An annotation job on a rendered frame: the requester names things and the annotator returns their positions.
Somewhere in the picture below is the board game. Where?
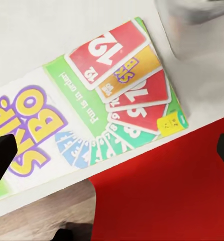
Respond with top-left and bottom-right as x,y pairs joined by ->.
0,16 -> 190,200

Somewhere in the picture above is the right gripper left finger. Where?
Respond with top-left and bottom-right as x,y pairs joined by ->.
0,134 -> 18,180

